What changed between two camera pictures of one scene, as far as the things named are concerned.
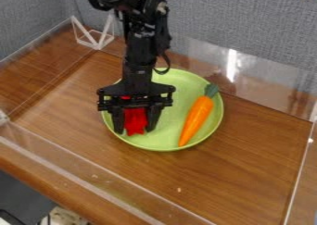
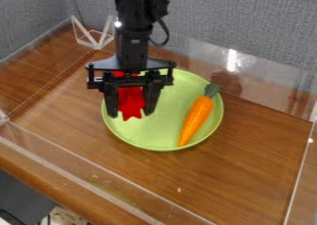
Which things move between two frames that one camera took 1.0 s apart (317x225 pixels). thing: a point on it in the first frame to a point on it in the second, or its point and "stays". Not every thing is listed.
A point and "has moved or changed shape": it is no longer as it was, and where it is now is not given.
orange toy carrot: [197, 114] stays
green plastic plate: [163, 138] stays
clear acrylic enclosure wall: [50, 188] stays
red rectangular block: [135, 120] has moved or changed shape
